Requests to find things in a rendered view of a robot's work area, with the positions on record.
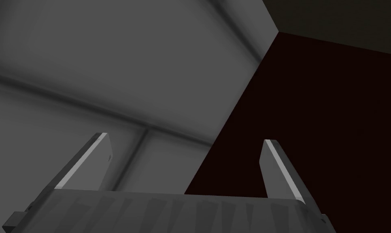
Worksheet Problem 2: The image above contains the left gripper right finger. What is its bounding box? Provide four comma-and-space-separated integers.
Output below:
259, 139, 317, 205

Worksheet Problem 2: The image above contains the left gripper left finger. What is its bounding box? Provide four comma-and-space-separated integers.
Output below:
42, 132, 113, 192

